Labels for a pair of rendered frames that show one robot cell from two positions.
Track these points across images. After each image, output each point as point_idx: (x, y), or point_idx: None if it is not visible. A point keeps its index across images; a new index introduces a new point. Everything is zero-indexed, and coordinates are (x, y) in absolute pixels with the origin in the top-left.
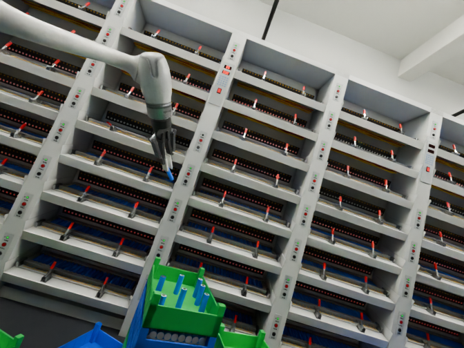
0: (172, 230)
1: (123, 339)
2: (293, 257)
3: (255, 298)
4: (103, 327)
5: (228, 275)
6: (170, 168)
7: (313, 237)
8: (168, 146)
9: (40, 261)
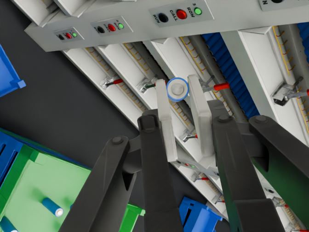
0: (147, 32)
1: (28, 41)
2: (269, 190)
3: (190, 146)
4: (8, 3)
5: None
6: (190, 100)
7: None
8: (224, 199)
9: None
